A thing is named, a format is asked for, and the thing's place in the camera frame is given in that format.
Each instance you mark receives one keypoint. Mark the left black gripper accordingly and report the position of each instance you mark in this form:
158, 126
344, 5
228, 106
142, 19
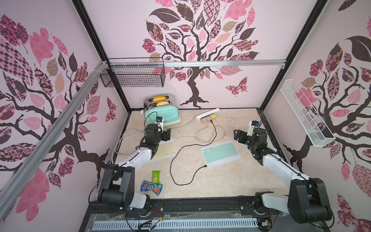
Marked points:
166, 135

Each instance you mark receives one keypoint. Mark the blue m&m's candy bag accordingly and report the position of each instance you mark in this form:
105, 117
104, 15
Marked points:
153, 187

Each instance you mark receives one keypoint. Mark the green wireless keyboard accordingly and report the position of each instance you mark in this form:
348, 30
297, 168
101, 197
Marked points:
220, 154

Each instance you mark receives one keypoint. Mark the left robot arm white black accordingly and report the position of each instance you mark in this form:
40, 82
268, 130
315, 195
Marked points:
117, 187

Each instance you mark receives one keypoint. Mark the green snack packet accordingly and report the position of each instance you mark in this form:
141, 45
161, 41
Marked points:
156, 177

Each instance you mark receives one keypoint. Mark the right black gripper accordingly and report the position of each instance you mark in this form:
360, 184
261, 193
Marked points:
240, 136

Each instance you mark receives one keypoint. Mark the pink charger adapter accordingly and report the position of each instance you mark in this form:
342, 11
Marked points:
206, 119

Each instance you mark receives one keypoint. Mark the white wire shelf basket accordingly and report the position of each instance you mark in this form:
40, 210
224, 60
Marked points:
301, 101

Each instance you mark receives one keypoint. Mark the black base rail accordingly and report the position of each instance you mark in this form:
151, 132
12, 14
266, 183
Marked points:
246, 206

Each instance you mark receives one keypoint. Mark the mint green toaster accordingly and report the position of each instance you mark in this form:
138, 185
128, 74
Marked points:
166, 109

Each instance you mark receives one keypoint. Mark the yellow bread slice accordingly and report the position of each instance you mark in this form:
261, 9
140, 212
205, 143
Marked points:
159, 99

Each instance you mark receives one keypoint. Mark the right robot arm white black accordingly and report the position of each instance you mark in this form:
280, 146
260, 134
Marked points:
307, 201

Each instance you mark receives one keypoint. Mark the white vented cable duct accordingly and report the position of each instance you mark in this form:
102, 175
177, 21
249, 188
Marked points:
174, 224

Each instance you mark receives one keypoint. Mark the black wire basket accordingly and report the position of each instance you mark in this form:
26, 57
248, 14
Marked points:
134, 73

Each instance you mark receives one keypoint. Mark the yellow wireless keyboard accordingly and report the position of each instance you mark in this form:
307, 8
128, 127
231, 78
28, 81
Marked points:
165, 150

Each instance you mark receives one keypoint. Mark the white power strip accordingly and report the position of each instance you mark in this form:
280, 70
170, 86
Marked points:
199, 117

